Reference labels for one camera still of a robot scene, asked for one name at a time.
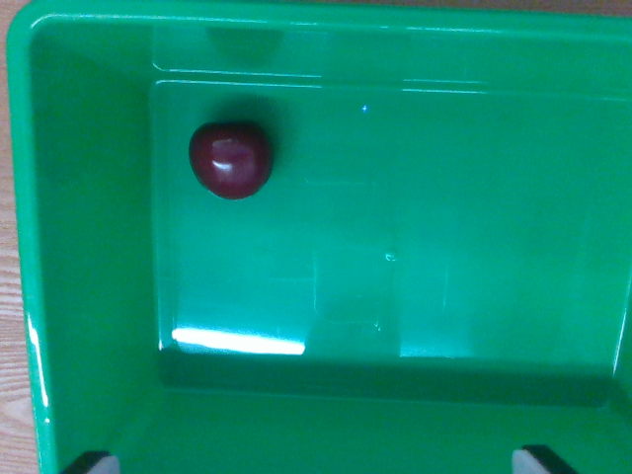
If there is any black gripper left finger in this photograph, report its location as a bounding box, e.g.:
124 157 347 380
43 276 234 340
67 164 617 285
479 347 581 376
59 450 120 474

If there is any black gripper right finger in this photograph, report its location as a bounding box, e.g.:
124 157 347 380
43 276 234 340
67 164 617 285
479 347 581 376
512 444 579 474

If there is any dark red cherry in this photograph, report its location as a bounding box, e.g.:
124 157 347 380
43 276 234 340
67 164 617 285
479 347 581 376
189 120 275 201

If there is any green plastic bin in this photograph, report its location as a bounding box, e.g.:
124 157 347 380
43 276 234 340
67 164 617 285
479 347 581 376
5 0 632 474

